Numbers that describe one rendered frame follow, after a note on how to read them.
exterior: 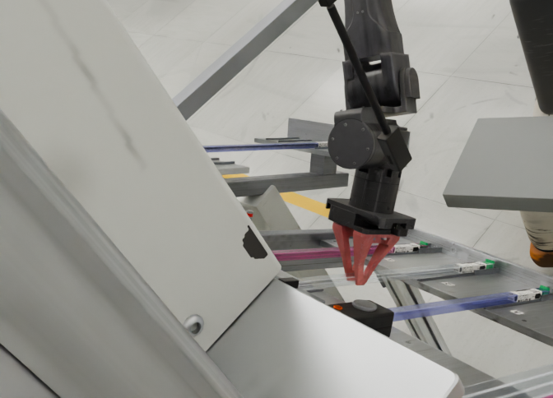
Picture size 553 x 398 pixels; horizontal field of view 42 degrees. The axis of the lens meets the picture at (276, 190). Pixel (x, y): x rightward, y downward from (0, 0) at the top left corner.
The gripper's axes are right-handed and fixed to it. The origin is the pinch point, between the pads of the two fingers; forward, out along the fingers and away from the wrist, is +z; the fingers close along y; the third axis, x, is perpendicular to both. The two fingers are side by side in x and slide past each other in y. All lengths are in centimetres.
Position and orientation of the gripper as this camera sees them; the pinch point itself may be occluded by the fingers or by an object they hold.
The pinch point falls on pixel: (356, 276)
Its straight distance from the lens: 92.8
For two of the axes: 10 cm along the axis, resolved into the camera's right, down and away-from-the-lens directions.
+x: 7.7, 0.4, 6.4
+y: 6.1, 2.3, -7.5
